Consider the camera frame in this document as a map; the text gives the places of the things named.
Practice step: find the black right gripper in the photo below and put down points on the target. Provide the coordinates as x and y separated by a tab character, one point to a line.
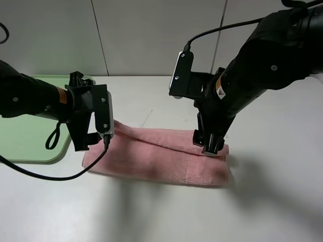
212	121

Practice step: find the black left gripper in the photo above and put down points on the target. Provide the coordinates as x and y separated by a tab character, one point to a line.
80	120

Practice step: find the pink fluffy towel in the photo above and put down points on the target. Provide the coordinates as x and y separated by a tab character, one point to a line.
162	155

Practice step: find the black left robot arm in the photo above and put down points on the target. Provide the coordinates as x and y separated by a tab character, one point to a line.
22	94

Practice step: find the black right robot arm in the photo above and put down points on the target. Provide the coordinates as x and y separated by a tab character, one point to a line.
286	46

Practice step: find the green plastic tray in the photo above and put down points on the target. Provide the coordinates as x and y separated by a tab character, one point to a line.
23	138

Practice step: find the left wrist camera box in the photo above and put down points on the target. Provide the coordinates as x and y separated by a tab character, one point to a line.
103	110

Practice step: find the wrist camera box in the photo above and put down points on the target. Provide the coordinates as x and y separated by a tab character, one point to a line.
181	77
103	110

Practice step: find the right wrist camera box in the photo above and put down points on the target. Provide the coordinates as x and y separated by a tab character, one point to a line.
181	77

